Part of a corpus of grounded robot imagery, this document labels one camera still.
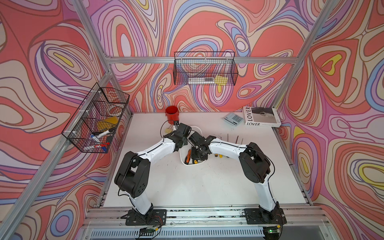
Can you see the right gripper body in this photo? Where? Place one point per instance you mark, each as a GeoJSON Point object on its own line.
{"type": "Point", "coordinates": [197, 154]}

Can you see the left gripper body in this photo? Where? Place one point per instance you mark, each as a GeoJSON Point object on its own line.
{"type": "Point", "coordinates": [184, 141]}

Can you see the white plastic storage box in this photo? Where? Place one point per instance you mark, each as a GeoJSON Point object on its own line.
{"type": "Point", "coordinates": [191, 161]}

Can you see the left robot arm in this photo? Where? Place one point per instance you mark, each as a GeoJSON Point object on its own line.
{"type": "Point", "coordinates": [133, 174]}

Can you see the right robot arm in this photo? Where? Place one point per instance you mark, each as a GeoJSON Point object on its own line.
{"type": "Point", "coordinates": [255, 164]}

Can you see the orange screwdriver in box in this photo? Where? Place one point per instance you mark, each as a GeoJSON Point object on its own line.
{"type": "Point", "coordinates": [188, 157]}

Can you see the red metal cup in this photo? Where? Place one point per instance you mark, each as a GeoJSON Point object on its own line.
{"type": "Point", "coordinates": [172, 114]}

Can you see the grey calculator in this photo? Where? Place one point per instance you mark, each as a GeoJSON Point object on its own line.
{"type": "Point", "coordinates": [233, 119]}

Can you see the yellow sponge in basket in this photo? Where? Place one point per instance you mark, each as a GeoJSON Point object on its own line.
{"type": "Point", "coordinates": [220, 80]}

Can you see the yellow item left basket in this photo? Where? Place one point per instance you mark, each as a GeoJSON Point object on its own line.
{"type": "Point", "coordinates": [107, 123]}

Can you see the white Lover book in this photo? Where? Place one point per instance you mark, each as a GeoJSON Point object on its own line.
{"type": "Point", "coordinates": [261, 117]}

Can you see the white marker left basket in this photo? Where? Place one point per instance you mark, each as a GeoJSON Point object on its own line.
{"type": "Point", "coordinates": [98, 135]}

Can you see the black wire basket back wall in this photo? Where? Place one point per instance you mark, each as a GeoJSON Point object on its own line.
{"type": "Point", "coordinates": [201, 67]}

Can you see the black wire basket wall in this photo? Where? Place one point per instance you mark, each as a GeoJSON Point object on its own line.
{"type": "Point", "coordinates": [100, 103]}
{"type": "Point", "coordinates": [201, 67]}

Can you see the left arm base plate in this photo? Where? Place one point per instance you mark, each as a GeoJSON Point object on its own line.
{"type": "Point", "coordinates": [156, 217]}

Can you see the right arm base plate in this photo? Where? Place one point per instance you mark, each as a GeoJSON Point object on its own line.
{"type": "Point", "coordinates": [258, 216]}

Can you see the black wire basket left wall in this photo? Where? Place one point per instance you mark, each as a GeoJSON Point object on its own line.
{"type": "Point", "coordinates": [100, 103]}

